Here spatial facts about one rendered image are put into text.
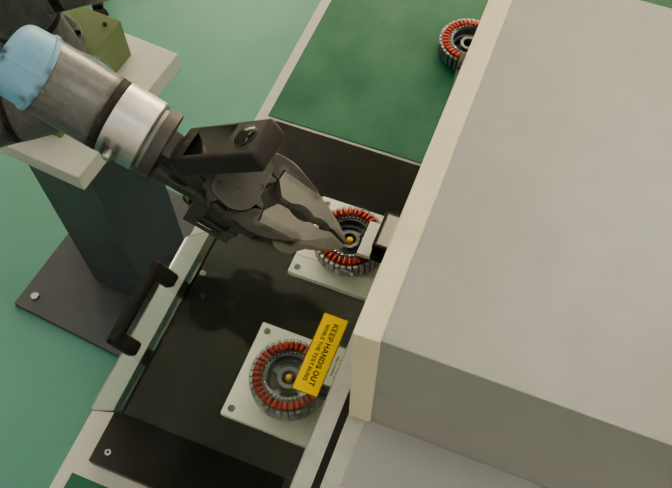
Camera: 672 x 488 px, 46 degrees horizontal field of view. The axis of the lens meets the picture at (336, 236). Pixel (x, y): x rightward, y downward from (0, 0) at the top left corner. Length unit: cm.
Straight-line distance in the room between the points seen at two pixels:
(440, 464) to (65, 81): 50
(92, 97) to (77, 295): 144
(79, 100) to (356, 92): 79
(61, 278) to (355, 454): 152
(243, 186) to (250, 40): 187
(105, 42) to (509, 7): 87
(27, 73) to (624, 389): 57
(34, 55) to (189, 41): 188
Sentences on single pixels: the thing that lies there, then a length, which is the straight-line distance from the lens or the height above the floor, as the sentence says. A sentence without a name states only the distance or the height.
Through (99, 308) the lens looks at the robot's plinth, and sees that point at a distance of 213.
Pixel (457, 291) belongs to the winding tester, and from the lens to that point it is 62.
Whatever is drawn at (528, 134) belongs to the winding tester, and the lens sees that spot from 71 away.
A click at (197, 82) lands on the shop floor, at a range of 251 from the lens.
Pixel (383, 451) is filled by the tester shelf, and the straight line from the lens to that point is 78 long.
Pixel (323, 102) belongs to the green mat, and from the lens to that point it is 145.
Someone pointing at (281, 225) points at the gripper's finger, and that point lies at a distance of 76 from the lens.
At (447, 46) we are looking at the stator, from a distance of 150.
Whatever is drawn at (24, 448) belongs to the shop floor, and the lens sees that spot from 207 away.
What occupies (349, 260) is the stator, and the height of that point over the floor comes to 82.
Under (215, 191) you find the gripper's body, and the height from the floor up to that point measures 125.
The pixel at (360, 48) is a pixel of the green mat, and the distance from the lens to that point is 154.
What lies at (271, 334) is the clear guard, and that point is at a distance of 87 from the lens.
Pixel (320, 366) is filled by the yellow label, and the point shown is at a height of 107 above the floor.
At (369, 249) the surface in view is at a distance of 119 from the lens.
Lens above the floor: 187
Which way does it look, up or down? 60 degrees down
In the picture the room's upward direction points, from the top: straight up
